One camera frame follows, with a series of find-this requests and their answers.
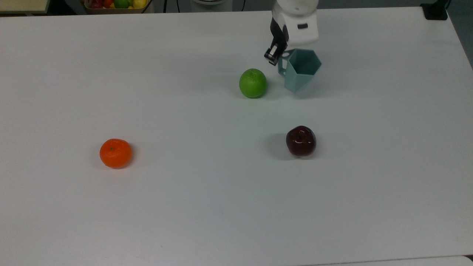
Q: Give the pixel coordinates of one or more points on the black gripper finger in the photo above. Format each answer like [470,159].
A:
[279,40]

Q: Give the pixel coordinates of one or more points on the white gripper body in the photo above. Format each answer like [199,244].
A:
[303,35]

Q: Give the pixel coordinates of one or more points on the light blue angular mug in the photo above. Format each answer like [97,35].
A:
[297,82]

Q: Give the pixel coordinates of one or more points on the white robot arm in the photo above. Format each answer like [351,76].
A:
[295,4]

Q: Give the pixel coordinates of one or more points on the green apple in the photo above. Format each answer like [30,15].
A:
[252,83]

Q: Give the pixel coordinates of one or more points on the dark red apple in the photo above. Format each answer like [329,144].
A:
[301,141]

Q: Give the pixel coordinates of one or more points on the black stand base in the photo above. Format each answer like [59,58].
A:
[435,10]

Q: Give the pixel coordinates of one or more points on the yellow fruit in basket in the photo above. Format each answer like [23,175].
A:
[139,3]

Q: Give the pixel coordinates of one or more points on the green fruit in basket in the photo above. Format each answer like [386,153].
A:
[121,3]

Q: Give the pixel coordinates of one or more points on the brown fruit basket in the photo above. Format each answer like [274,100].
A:
[111,10]

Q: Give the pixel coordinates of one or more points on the red fruit in basket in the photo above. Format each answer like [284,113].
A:
[96,3]

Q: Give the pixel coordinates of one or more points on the orange mandarin fruit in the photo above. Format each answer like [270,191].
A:
[115,153]

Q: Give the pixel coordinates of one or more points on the beige box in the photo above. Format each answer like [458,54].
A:
[22,5]

